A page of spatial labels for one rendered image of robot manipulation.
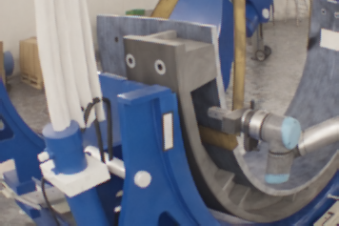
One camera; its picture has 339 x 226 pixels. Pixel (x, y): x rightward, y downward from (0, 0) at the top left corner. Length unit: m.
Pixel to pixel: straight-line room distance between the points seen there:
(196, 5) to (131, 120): 3.32
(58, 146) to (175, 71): 0.47
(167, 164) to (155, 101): 0.23
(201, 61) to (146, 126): 0.28
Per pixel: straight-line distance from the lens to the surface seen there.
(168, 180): 1.83
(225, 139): 1.97
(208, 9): 4.79
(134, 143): 1.68
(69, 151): 1.61
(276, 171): 1.51
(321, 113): 3.46
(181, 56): 1.69
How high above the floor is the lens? 2.58
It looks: 16 degrees down
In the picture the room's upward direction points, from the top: 1 degrees counter-clockwise
